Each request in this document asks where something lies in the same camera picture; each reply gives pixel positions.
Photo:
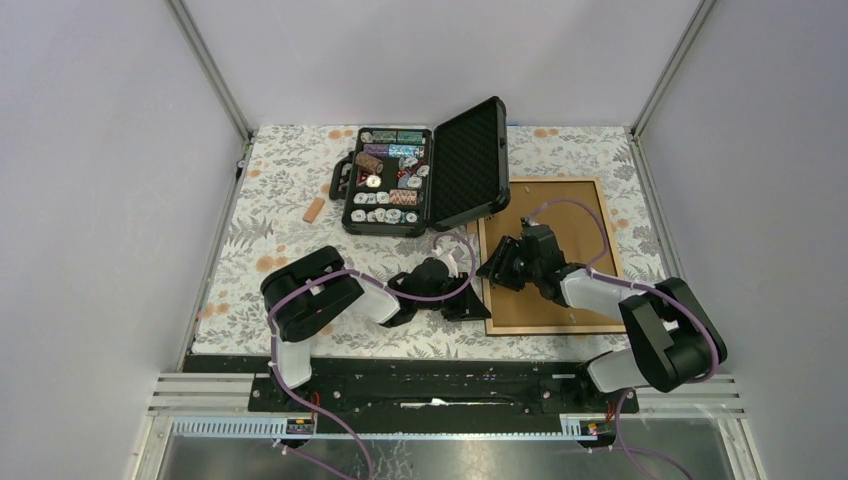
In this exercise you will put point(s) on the brown poker chip stack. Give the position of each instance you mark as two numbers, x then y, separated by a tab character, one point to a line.
369	163

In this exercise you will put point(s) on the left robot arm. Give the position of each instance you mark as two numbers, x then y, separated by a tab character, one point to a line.
304	297

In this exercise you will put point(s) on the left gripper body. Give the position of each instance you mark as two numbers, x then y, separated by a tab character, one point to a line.
452	282

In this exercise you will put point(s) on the black poker chip case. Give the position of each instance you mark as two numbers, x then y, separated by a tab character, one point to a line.
459	168

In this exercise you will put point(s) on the orange poker chip stack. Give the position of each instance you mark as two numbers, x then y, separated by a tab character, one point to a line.
403	197

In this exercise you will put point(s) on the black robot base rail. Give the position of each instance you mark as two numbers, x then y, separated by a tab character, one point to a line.
371	396

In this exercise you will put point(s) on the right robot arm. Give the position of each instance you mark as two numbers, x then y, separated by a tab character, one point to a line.
672	340

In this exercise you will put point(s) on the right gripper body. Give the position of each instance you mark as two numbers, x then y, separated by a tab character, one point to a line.
532	270

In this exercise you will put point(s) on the wooden picture frame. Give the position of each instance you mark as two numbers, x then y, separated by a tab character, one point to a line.
484	298

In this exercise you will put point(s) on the wooden block left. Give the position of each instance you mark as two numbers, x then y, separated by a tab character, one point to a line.
314	210

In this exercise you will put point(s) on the brown frame backing board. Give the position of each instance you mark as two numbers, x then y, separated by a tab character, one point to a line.
576	232

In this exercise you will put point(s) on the floral tablecloth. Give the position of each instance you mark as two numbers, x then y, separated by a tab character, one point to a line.
290	167

